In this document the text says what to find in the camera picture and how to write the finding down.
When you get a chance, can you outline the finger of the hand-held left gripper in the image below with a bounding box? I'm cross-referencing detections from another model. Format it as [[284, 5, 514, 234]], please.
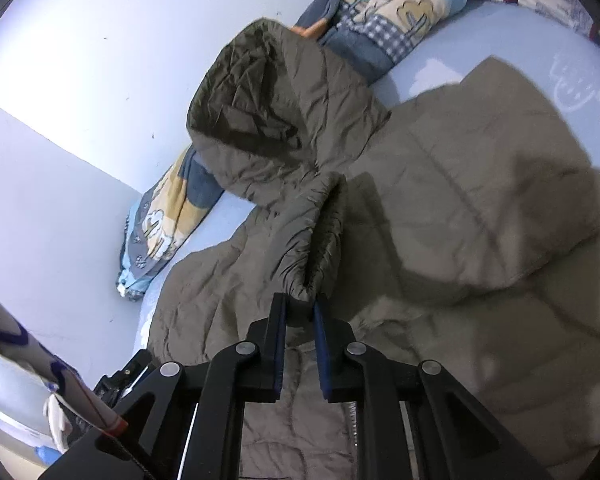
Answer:
[[94, 350, 154, 412]]

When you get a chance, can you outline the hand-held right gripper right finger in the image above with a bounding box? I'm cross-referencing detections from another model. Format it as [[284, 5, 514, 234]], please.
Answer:
[[312, 294, 556, 480]]

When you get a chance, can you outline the olive quilted puffer jacket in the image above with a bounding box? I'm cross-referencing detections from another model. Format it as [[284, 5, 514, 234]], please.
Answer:
[[147, 17, 600, 480]]

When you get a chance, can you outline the patchwork printed blanket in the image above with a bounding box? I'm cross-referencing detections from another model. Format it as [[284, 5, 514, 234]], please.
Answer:
[[116, 0, 486, 302]]

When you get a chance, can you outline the light blue cloud bed sheet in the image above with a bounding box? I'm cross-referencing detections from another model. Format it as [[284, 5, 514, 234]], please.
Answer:
[[139, 0, 600, 341]]

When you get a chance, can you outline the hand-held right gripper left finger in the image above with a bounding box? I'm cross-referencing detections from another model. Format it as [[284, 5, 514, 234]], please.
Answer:
[[40, 292, 287, 480]]

